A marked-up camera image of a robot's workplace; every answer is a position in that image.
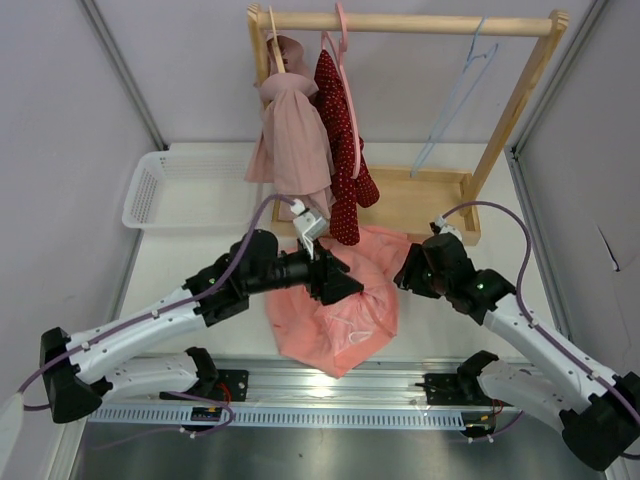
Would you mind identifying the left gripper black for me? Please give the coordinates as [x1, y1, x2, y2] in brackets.
[246, 234, 363, 306]

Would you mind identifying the wooden clothes rack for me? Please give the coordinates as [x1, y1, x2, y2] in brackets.
[247, 4, 569, 247]

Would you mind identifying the salmon pink skirt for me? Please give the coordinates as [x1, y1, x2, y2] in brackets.
[265, 226, 411, 378]

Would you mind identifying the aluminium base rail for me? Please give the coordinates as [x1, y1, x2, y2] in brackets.
[67, 354, 614, 406]

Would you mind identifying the pink plastic hanger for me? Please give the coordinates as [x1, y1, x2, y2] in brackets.
[321, 1, 362, 179]

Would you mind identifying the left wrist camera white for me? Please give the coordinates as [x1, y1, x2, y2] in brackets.
[290, 198, 329, 259]

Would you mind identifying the white slotted cable duct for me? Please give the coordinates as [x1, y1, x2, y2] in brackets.
[89, 404, 465, 431]

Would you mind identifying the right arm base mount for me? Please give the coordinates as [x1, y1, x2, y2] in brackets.
[414, 373, 489, 406]

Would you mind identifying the wooden hanger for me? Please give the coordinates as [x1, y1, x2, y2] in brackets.
[268, 6, 286, 74]

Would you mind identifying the white plastic basket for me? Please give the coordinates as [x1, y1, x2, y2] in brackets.
[122, 146, 262, 232]

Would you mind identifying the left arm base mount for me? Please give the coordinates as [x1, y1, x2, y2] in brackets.
[186, 368, 249, 403]

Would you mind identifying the red polka dot garment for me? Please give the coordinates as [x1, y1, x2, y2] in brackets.
[314, 49, 380, 246]

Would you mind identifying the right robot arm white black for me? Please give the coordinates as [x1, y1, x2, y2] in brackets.
[394, 233, 639, 472]

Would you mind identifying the light blue wire hanger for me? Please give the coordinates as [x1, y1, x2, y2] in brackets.
[409, 16, 499, 178]

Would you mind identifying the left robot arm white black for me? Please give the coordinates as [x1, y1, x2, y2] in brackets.
[40, 230, 364, 424]

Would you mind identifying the dusty pink hanging garment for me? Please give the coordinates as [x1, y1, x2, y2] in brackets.
[245, 36, 335, 218]

